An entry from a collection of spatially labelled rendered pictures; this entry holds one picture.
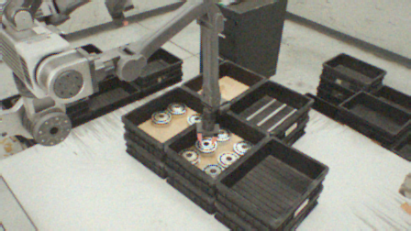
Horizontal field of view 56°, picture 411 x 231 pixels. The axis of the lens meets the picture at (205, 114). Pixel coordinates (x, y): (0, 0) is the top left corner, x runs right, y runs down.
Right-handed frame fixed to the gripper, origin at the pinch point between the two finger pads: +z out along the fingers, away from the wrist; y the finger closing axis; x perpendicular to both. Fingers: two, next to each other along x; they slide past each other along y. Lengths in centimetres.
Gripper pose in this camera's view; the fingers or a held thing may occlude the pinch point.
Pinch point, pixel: (206, 143)
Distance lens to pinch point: 181.3
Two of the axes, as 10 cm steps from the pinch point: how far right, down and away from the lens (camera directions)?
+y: -10.0, -0.4, -0.8
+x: 0.4, 5.7, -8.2
